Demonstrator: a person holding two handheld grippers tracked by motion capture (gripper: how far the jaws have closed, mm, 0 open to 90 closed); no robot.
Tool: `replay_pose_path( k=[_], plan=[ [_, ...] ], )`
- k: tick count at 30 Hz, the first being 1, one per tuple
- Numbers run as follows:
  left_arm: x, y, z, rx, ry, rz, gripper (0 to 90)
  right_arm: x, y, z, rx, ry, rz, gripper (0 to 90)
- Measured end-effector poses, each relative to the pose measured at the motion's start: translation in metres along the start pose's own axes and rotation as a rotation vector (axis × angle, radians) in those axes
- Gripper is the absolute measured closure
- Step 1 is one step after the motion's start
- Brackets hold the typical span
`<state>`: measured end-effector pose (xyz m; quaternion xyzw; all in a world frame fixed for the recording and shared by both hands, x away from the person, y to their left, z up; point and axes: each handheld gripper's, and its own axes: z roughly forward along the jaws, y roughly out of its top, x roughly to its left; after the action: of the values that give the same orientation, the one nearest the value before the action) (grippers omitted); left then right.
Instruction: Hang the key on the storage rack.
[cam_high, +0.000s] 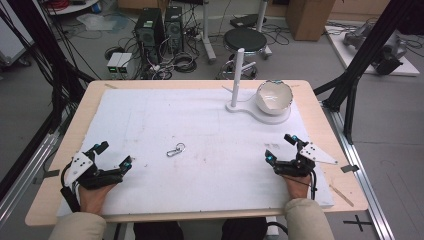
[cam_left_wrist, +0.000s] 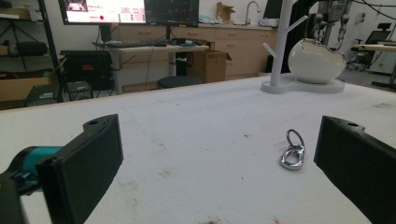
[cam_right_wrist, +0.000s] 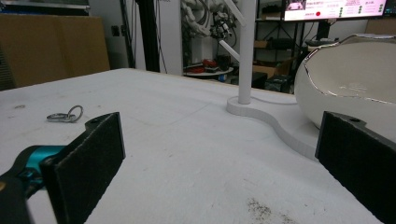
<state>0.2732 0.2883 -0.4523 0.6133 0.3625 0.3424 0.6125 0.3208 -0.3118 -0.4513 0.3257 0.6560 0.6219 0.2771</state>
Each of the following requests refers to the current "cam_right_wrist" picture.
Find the round white side table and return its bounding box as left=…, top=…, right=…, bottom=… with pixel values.
left=183, top=65, right=234, bottom=77

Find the silver metal keyring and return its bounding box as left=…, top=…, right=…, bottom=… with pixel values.
left=46, top=105, right=85, bottom=124

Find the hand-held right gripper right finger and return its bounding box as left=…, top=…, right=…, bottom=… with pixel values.
left=315, top=110, right=396, bottom=224

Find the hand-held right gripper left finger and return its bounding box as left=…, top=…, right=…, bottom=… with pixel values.
left=39, top=111, right=126, bottom=224

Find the black metal post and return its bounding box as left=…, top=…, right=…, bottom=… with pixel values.
left=135, top=0, right=161, bottom=73

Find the white egg-shaped bowl silver rim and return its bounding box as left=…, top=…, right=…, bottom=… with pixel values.
left=293, top=33, right=396, bottom=143

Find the brown cardboard board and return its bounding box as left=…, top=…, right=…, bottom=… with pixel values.
left=0, top=13, right=111, bottom=91

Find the white jewelry stand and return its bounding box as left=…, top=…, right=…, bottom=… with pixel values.
left=219, top=0, right=319, bottom=161

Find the cardboard box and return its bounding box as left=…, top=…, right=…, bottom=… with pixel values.
left=252, top=57, right=297, bottom=79

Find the computer monitor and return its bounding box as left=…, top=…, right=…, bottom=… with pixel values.
left=283, top=0, right=389, bottom=22

